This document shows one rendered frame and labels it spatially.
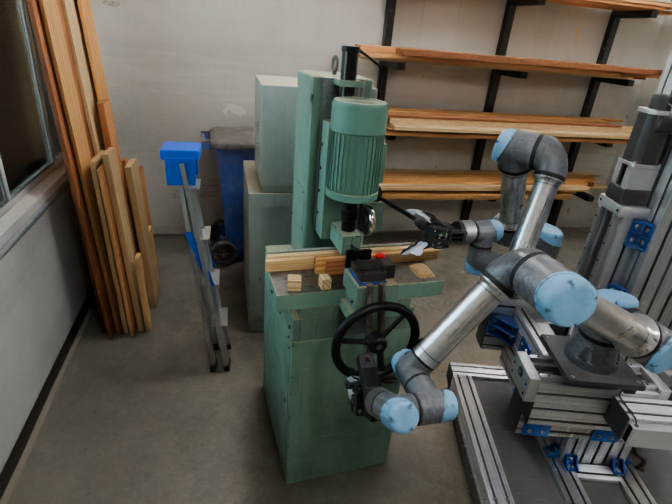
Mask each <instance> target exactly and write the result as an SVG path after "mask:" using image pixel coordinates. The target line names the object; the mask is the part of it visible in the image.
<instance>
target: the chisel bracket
mask: <svg viewBox="0 0 672 504"><path fill-rule="evenodd" d="M361 237H362V236H361V234H360V233H359V232H358V231H357V230H356V229H355V231H353V232H345V231H343V230H341V221H332V222H331V231H330V239H331V241H332V242H333V243H334V245H335V246H336V248H337V249H338V251H339V252H340V254H341V255H345V254H346V250H353V248H352V247H351V246H350V245H351V244H353V245H354V246H355V247H357V248H359V249H360V246H361Z"/></svg>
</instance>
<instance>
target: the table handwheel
mask: <svg viewBox="0 0 672 504"><path fill-rule="evenodd" d="M380 311H393V312H396V313H399V314H401V315H400V316H399V317H398V318H397V319H396V320H395V321H394V322H393V323H392V324H391V325H390V326H389V327H387V328H386V329H385V330H384V331H383V332H382V333H381V332H380V331H376V330H375V329H374V327H373V325H372V327H366V326H365V320H360V319H362V318H363V317H365V316H367V315H369V314H372V313H375V312H380ZM405 318H406V319H407V321H408V322H409V325H410V330H411V334H410V339H409V342H408V344H407V346H406V348H405V349H410V350H412V349H413V348H414V347H415V346H416V345H417V344H418V340H419V334H420V329H419V323H418V320H417V318H416V316H415V315H414V314H413V312H412V311H411V310H410V309H408V308H407V307H405V306H404V305H402V304H399V303H396V302H387V301H385V302H376V303H372V304H369V305H366V306H364V307H361V308H360V309H358V310H356V311H355V312H353V313H352V314H351V315H349V316H348V317H347V318H346V319H345V320H344V321H343V322H342V323H341V325H340V326H339V328H338V329H337V331H336V333H335V335H334V337H333V340H332V344H331V356H332V360H333V363H334V365H335V366H336V368H337V369H338V370H339V371H340V372H341V373H342V374H343V375H345V376H347V377H350V372H349V369H351V368H349V367H348V366H347V365H346V364H345V363H344V362H343V360H342V358H341V354H340V348H341V344H361V345H367V347H368V348H369V350H370V352H371V353H373V354H377V358H378V361H379V365H380V369H377V372H378V376H379V378H382V377H385V376H387V375H389V374H391V373H393V372H394V370H393V368H392V365H391V363H390V364H389V365H387V366H385V364H384V361H383V357H382V352H383V351H385V349H386V348H387V346H388V342H387V340H386V339H385V337H386V336H387V335H388V334H389V333H390V332H391V331H392V330H393V329H394V328H395V327H396V326H397V325H398V324H399V323H400V322H401V321H402V320H403V319H405ZM356 322H358V324H359V326H360V327H361V329H362V331H363V332H364V334H365V336H366V338H365V339H350V338H344V336H345V334H346V333H347V331H348V330H349V329H350V328H351V327H352V326H353V325H354V324H355V323H356Z"/></svg>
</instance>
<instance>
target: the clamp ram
mask: <svg viewBox="0 0 672 504"><path fill-rule="evenodd" d="M359 250H360V251H359V253H354V249H353V250H346V257H345V267H344V268H351V261H354V260H369V259H371V253H372V250H371V249H370V248H369V249H359Z"/></svg>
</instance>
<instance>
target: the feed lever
mask: <svg viewBox="0 0 672 504"><path fill-rule="evenodd" d="M379 201H382V202H383V203H385V204H387V205H388V206H390V207H392V208H393V209H395V210H397V211H398V212H400V213H402V214H403V215H405V216H407V217H408V218H410V219H411V220H413V221H415V222H414V223H415V225H416V227H418V228H422V227H424V226H425V225H426V219H425V218H424V217H422V216H419V217H415V216H414V215H412V214H410V213H408V212H407V211H405V210H403V209H402V208H400V207H398V206H396V205H395V204H393V203H391V202H390V201H388V200H386V199H384V198H383V197H382V190H381V188H380V186H379V188H378V197H377V199H376V200H375V201H373V202H379Z"/></svg>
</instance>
